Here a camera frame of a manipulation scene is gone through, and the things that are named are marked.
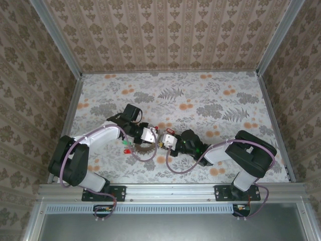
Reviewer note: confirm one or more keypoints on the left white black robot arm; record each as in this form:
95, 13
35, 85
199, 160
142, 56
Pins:
75, 160

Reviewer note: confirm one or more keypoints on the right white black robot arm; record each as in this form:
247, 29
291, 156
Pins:
250, 150

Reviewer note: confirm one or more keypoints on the green plastic key tag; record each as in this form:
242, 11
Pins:
125, 143

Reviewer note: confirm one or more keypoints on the small red green object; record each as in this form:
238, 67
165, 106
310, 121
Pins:
127, 151

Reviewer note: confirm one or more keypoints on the grey metal panel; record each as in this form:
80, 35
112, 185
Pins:
163, 228

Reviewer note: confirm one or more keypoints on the wide aluminium base rail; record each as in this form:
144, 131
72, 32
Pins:
170, 193

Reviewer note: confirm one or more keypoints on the aluminium table edge rail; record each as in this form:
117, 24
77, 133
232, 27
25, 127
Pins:
170, 72
276, 125
71, 105

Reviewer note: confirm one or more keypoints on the aluminium frame post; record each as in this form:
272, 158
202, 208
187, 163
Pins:
279, 37
60, 40

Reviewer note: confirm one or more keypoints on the aluminium lower frame rail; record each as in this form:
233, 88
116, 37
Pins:
309, 223
33, 223

